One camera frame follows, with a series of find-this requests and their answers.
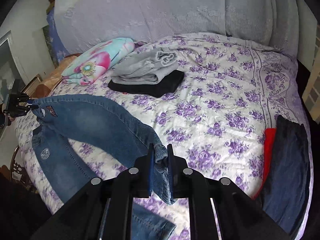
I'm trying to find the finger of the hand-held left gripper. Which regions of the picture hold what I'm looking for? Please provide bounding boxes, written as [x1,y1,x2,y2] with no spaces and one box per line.
[9,104,38,117]
[10,92,34,105]

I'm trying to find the landscape picture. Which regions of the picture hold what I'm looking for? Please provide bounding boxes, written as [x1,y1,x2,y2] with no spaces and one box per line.
[42,25,55,53]

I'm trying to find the dark navy garment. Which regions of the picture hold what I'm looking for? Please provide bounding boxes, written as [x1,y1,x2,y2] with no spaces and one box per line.
[261,114,312,235]

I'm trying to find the black folded pants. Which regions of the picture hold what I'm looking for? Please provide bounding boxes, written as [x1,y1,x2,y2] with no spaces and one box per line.
[108,69,185,98]

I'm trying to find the wooden chair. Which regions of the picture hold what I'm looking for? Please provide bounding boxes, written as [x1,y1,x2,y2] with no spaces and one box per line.
[9,147,34,189]

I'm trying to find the grey folded pants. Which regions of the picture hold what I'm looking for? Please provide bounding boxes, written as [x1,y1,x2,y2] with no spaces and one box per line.
[111,46,178,85]

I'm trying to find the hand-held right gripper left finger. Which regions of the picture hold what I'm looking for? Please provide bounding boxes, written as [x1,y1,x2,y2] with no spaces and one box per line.
[30,143,153,240]

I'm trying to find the blue jeans pants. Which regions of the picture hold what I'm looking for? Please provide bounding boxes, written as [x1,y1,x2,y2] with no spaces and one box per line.
[27,94,177,240]

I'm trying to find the orange brown bedding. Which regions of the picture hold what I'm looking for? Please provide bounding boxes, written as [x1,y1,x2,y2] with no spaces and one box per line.
[32,54,83,99]

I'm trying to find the person's dark clothing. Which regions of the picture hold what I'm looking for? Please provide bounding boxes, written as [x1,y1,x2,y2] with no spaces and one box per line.
[0,166,59,240]

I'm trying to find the floral turquoise pink pillow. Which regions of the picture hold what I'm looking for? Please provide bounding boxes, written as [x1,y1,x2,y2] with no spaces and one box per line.
[61,37,135,87]

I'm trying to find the brown wooden headboard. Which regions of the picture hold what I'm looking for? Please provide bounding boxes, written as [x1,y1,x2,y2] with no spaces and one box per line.
[46,0,57,14]

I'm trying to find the red garment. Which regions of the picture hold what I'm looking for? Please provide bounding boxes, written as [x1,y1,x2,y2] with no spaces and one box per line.
[254,127,277,200]

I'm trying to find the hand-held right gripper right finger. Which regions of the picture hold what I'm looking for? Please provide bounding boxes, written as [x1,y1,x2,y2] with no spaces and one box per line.
[167,144,292,240]

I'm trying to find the blue patterned cloth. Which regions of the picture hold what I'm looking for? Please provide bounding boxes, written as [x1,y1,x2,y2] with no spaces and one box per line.
[46,7,67,67]

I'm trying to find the purple floral bed sheet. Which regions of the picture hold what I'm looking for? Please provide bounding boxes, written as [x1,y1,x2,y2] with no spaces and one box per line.
[14,32,314,240]

